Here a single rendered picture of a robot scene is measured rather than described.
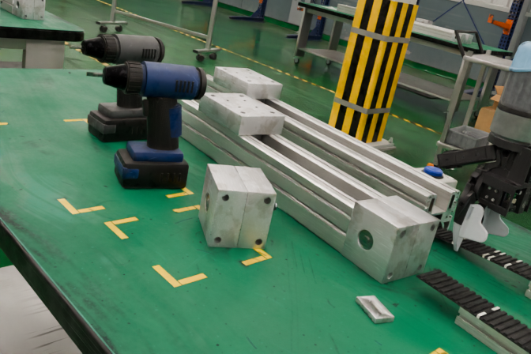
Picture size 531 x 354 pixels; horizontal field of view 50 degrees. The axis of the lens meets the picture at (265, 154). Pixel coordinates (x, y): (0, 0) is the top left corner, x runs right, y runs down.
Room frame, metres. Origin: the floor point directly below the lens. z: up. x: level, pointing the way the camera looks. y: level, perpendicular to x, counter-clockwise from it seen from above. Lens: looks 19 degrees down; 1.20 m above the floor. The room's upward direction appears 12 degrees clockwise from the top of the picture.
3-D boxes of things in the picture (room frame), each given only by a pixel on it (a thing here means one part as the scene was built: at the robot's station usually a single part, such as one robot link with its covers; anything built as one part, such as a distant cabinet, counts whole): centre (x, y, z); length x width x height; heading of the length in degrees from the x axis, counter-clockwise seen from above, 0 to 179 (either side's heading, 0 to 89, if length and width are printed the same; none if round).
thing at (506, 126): (0.91, -0.39, 1.02); 0.08 x 0.08 x 0.05
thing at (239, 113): (1.16, 0.07, 0.87); 0.16 x 0.11 x 0.07; 40
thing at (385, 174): (1.28, -0.08, 0.82); 0.80 x 0.10 x 0.09; 40
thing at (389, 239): (0.82, -0.23, 0.83); 0.12 x 0.09 x 0.10; 130
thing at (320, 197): (1.16, 0.07, 0.82); 0.80 x 0.10 x 0.09; 40
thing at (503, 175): (0.90, -0.39, 0.94); 0.09 x 0.08 x 0.12; 40
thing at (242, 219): (0.82, 0.02, 0.83); 0.11 x 0.10 x 0.10; 109
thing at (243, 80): (1.47, 0.09, 0.87); 0.16 x 0.11 x 0.07; 40
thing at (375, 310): (0.67, -0.19, 0.78); 0.05 x 0.03 x 0.01; 27
